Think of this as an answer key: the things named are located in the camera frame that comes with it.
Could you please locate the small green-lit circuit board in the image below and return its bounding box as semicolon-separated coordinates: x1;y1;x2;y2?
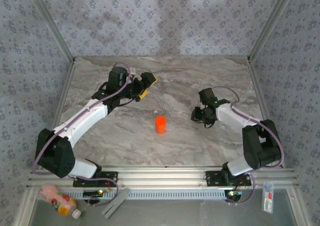
224;189;243;202
82;189;105;198

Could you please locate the grey metal shelf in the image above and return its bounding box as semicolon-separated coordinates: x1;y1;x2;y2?
14;187;311;226

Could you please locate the clear plastic packet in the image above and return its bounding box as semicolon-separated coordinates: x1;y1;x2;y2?
260;182;275;214

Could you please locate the pink printed drink bottle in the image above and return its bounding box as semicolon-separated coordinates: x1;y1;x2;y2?
37;183;83;221

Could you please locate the aluminium table edge rail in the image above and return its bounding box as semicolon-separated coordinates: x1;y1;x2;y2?
37;59;77;168
248;59;286;168

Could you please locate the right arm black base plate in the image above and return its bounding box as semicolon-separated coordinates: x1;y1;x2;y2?
205;170;252;187

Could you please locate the long aluminium mounting rail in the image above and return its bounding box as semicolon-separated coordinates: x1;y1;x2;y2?
26;163;300;189

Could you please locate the grey slotted cable duct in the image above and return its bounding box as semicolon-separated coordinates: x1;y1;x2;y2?
37;188;227;201

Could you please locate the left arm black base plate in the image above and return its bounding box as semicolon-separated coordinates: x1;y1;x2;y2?
72;170;119;188

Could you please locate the aluminium frame post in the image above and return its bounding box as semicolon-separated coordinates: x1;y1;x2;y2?
247;0;299;62
23;0;76;63

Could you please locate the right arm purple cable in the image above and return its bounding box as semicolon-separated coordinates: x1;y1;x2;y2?
212;85;286;206

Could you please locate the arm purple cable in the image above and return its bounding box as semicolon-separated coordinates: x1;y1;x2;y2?
212;85;286;206
31;62;133;208

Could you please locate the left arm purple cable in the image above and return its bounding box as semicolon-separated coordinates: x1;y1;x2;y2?
31;62;133;208

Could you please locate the grey metal bracket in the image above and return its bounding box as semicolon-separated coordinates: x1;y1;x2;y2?
100;187;131;220

